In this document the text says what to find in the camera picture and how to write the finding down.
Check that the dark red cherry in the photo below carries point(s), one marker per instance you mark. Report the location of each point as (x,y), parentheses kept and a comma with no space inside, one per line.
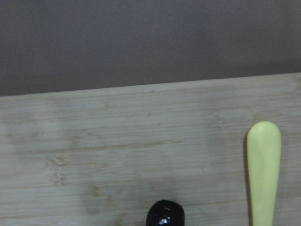
(165,213)

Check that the yellow plastic knife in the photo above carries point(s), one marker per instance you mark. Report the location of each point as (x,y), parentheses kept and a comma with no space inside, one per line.
(263,144)

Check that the bamboo cutting board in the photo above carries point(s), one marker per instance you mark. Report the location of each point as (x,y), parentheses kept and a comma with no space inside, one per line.
(103,157)

